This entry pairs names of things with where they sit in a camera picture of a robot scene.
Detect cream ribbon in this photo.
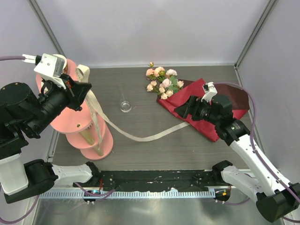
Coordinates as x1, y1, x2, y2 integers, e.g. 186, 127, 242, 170
75, 64, 190, 150

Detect clear glass vase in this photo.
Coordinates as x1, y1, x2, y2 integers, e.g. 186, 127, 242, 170
118, 84, 132, 113

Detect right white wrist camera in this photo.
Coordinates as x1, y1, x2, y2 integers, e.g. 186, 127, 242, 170
201, 82, 218, 103

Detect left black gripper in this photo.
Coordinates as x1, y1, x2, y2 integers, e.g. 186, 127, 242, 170
31, 73, 95, 135

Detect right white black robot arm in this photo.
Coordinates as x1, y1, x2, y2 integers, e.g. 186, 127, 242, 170
175, 95, 300, 222

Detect white bowl mug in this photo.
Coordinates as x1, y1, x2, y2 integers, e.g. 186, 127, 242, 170
54, 54, 68, 74

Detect white slotted cable duct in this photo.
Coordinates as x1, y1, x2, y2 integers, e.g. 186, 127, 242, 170
40, 188, 215, 199

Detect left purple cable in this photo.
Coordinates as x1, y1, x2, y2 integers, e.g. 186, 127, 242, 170
0, 55, 115, 223

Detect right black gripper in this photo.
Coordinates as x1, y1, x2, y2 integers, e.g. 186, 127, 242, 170
174, 95, 220, 126

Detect pink flower bouquet red wrap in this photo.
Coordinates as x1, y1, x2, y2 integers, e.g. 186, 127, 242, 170
145, 62, 184, 100

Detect dark red wrapping paper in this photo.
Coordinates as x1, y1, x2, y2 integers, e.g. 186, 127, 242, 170
157, 78, 250, 145

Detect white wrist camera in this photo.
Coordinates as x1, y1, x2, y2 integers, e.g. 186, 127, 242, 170
201, 82, 218, 103
22, 53, 66, 89

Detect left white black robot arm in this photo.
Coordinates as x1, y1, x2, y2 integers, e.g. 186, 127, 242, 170
0, 74, 100, 203

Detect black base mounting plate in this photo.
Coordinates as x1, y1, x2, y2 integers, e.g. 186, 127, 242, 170
72, 169, 241, 192

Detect pink tiered shelf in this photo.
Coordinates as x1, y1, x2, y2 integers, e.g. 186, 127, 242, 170
35, 58, 114, 161

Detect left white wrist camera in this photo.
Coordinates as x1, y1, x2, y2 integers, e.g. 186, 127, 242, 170
22, 53, 66, 89

